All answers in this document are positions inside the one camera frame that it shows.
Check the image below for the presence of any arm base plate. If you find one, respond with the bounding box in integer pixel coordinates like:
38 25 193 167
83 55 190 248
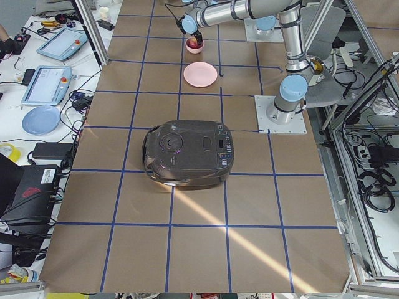
254 95 307 135
244 19 284 43

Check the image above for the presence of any shiny steel bowl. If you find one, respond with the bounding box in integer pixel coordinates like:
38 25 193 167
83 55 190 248
308 56 325 87

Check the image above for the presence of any black computer box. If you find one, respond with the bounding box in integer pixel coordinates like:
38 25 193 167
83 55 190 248
1 165 60 224

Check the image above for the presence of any teach pendant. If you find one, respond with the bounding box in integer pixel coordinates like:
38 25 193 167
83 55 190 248
21 65 72 106
36 28 88 61

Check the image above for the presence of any light blue plate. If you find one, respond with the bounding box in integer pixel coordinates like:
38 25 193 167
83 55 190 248
22 105 60 135

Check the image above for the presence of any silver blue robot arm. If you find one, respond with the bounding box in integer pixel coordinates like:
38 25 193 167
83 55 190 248
175 1 314 125

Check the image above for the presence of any grey office chair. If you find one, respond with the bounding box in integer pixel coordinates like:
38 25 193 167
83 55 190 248
300 6 353 108

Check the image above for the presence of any pink bowl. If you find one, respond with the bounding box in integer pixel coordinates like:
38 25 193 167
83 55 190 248
185 37 204 54

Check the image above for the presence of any black power adapter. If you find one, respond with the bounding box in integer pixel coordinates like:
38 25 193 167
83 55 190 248
97 19 115 31

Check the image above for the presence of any black rice cooker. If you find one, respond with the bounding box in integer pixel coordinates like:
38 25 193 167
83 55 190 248
142 120 234 187

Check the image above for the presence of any upper teach pendant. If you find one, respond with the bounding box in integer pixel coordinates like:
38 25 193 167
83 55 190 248
36 28 88 61

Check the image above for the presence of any black power brick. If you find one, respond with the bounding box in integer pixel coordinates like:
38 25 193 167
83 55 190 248
32 143 72 160

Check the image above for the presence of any yellow tape roll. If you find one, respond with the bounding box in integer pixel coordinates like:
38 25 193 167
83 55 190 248
0 143 21 163

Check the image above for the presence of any pink plate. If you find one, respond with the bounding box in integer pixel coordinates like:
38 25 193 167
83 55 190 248
183 62 218 88

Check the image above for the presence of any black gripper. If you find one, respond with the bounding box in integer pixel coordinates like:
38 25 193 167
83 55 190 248
175 15 203 44

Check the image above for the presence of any red apple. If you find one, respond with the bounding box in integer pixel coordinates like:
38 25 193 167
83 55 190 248
187 38 201 49

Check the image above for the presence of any lower teach pendant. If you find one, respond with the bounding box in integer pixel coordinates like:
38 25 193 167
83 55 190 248
21 65 72 106

